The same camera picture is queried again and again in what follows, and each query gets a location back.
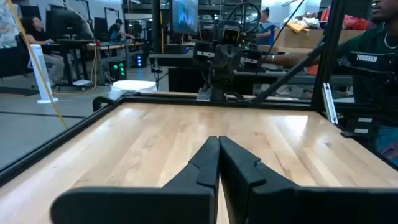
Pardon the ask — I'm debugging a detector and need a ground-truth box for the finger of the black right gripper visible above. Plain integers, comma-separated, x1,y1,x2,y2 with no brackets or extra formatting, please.
213,45,225,83
224,45,236,83

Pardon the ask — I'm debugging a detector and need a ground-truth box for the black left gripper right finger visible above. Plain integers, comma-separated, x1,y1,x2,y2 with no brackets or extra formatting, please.
219,136,398,224

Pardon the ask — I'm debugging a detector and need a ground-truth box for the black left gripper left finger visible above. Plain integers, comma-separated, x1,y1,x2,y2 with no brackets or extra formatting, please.
50,136,221,224

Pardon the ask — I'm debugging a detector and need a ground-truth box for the person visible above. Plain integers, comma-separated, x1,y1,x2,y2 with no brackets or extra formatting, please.
262,0,398,166
255,7,277,46
108,18,136,44
21,16,65,85

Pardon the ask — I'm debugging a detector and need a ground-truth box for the black workbench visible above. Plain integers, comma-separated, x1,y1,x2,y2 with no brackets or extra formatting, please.
148,51,354,95

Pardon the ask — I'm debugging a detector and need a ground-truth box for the large black monitor screen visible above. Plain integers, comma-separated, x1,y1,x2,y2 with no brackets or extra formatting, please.
170,0,199,35

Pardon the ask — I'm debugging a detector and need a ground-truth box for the pile of clothes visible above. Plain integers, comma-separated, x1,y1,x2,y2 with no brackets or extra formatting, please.
281,15,322,34

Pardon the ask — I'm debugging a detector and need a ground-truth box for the brown cardboard box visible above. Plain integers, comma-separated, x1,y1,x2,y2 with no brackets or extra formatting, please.
273,28,366,49

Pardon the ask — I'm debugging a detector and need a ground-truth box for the white round stool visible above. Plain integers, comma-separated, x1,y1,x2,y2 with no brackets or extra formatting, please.
108,80,158,100

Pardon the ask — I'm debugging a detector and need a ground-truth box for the computer tower with green lights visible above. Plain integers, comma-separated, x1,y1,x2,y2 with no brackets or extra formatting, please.
108,60,127,82

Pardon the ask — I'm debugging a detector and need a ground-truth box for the wooden top desk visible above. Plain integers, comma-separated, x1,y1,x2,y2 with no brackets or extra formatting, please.
86,42,146,85

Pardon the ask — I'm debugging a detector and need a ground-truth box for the black box with white labels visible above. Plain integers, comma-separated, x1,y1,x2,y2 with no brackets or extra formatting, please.
340,114,382,139

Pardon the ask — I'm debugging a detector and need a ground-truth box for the black desk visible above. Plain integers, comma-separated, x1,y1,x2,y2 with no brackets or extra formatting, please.
55,38,95,90

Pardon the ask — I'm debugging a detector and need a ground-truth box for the white tower fan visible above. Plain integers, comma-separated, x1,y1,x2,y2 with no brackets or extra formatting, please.
29,44,59,105

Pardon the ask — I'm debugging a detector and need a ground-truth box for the leaf print cloth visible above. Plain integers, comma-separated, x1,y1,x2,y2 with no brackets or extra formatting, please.
0,0,22,49

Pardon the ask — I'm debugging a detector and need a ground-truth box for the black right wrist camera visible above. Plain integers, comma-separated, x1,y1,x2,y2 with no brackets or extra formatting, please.
221,26,241,45

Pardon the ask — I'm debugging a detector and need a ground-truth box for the black diagonal frame brace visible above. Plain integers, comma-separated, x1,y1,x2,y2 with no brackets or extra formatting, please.
250,43,326,105

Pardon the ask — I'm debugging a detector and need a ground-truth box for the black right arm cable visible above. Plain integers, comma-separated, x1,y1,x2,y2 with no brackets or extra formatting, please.
225,2,262,35

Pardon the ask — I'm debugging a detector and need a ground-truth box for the black frame post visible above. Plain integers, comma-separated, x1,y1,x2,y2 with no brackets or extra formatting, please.
310,0,348,111

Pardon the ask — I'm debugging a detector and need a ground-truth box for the silver metal bracket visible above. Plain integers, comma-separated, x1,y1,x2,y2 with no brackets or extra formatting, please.
322,82,340,125

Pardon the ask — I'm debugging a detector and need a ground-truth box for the yellow hanging cable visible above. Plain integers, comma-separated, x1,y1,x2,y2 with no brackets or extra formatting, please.
6,0,68,129

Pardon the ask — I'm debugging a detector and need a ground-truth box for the black table edge rail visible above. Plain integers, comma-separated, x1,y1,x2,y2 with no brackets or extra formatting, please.
0,91,398,187

